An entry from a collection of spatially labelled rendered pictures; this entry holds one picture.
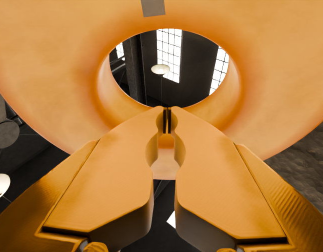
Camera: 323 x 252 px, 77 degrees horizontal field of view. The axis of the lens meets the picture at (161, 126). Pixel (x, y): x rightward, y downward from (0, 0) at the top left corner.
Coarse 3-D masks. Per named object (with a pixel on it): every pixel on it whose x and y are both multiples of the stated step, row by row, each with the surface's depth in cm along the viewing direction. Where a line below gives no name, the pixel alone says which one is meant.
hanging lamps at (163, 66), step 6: (156, 66) 664; (162, 66) 666; (168, 66) 655; (156, 72) 659; (162, 72) 665; (0, 168) 784; (0, 174) 394; (6, 174) 392; (0, 180) 394; (6, 180) 390; (0, 186) 394; (6, 186) 386; (0, 192) 394; (6, 198) 407
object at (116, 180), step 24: (144, 120) 10; (96, 144) 8; (120, 144) 8; (144, 144) 8; (96, 168) 7; (120, 168) 7; (144, 168) 7; (72, 192) 6; (96, 192) 6; (120, 192) 6; (144, 192) 6; (72, 216) 6; (96, 216) 6; (120, 216) 6; (144, 216) 6; (96, 240) 5; (120, 240) 6
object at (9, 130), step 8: (0, 96) 206; (0, 104) 208; (0, 112) 211; (0, 120) 213; (8, 120) 228; (0, 128) 220; (8, 128) 228; (16, 128) 237; (0, 136) 223; (8, 136) 231; (16, 136) 240; (0, 144) 225; (8, 144) 234
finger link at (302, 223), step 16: (240, 144) 8; (256, 160) 7; (256, 176) 7; (272, 176) 7; (272, 192) 6; (288, 192) 6; (272, 208) 6; (288, 208) 6; (304, 208) 6; (288, 224) 5; (304, 224) 5; (320, 224) 5; (288, 240) 5; (304, 240) 5; (320, 240) 5
